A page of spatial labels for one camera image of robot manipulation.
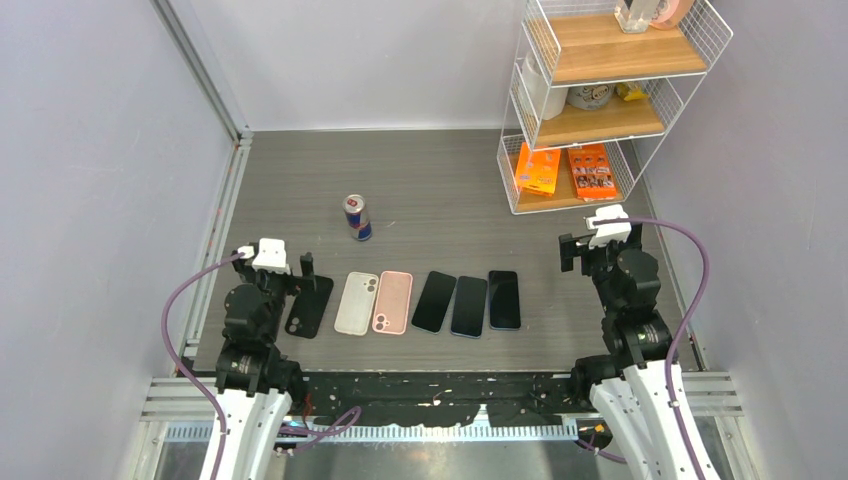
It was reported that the black phone case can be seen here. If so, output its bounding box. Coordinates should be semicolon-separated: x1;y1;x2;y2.
285;276;334;339

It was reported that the dark blue phone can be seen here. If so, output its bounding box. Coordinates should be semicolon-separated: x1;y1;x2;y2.
488;270;521;331

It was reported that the teal phone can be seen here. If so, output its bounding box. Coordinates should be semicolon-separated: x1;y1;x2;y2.
411;271;457;334

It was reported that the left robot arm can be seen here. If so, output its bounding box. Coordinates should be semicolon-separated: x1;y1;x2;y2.
200;253;317;479

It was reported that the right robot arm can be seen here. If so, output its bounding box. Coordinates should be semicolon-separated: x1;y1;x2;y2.
558;223;719;479

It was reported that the orange snack box right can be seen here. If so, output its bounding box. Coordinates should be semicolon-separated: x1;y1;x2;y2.
566;144;618;202

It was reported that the orange snack box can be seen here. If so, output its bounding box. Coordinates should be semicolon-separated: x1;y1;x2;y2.
566;144;618;202
514;142;562;197

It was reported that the orange snack box left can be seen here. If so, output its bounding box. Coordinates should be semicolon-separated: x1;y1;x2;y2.
514;142;562;197

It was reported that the Red Bull can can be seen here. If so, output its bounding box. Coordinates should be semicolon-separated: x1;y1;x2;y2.
342;194;373;241

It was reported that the white bottle on shelf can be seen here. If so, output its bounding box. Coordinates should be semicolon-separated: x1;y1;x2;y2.
521;51;569;120

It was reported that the round tin on shelf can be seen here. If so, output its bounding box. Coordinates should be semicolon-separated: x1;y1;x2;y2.
566;84;615;111

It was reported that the yellow packet on shelf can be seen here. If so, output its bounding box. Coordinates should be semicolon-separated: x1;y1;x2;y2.
615;81;650;102

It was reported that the clear glass jar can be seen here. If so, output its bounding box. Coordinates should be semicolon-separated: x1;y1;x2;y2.
614;0;660;34

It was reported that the pink tape roll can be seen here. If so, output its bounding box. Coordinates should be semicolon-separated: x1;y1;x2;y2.
650;0;695;30

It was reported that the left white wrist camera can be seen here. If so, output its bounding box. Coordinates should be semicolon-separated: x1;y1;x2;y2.
236;238;291;274

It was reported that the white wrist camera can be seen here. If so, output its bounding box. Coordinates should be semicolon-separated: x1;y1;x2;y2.
585;204;632;250
236;238;291;274

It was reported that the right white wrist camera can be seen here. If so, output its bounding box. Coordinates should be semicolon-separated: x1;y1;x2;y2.
585;204;632;250

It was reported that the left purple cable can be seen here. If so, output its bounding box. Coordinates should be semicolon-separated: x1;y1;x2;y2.
160;251;364;480

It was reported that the aluminium frame rail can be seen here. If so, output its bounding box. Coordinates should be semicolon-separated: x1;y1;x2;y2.
140;0;254;425

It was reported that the white wire shelf rack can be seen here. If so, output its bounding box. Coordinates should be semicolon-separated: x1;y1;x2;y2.
497;1;733;215

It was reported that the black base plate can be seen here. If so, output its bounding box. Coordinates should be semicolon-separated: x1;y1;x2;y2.
304;371;599;427

